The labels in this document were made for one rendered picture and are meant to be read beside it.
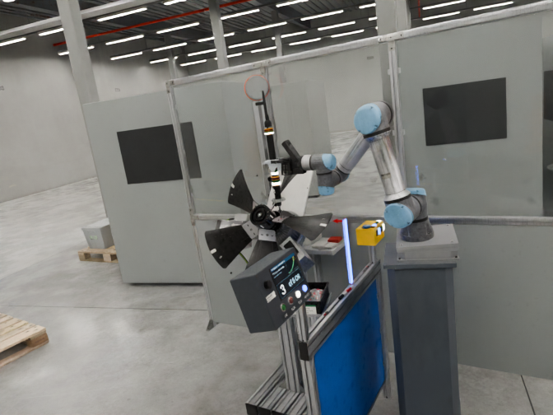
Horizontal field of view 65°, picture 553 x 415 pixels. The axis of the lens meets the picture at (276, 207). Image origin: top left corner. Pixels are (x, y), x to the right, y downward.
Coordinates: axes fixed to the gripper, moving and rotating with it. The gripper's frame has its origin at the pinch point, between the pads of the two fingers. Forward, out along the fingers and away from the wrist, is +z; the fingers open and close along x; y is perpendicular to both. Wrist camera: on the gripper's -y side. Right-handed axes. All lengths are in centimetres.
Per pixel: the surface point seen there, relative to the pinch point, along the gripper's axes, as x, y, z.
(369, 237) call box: 21, 46, -42
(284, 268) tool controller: -68, 27, -44
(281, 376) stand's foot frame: 18, 141, 24
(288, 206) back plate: 27.8, 31.3, 8.2
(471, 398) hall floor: 47, 148, -84
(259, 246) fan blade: -13.2, 41.2, 3.5
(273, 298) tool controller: -79, 32, -45
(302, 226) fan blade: -6.0, 32.3, -18.2
